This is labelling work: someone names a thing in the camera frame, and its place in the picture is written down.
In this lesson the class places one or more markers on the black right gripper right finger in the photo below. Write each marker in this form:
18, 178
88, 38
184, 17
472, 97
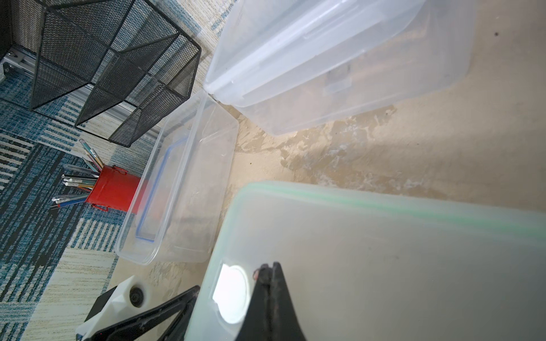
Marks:
284, 324

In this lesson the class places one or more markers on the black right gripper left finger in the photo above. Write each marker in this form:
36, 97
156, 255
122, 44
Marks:
257, 325

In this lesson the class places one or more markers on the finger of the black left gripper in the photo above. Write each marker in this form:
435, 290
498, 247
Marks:
180, 307

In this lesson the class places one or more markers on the blue-rimmed clear lunch box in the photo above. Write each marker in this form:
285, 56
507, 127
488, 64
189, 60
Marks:
190, 221

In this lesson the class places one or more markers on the blue-rimmed clear lid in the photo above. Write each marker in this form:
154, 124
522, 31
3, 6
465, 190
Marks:
158, 188

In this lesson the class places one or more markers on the green-rimmed lunch box lid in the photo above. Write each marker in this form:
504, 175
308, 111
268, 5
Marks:
370, 266

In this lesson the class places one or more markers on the clear far lunch box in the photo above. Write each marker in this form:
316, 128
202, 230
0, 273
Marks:
293, 65

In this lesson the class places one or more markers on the red pencil cup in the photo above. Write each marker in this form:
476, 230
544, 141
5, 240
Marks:
114, 189

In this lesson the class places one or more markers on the pens in red cup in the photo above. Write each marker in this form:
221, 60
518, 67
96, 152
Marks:
81, 178

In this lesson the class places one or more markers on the black mesh shelf rack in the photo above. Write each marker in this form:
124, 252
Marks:
128, 59

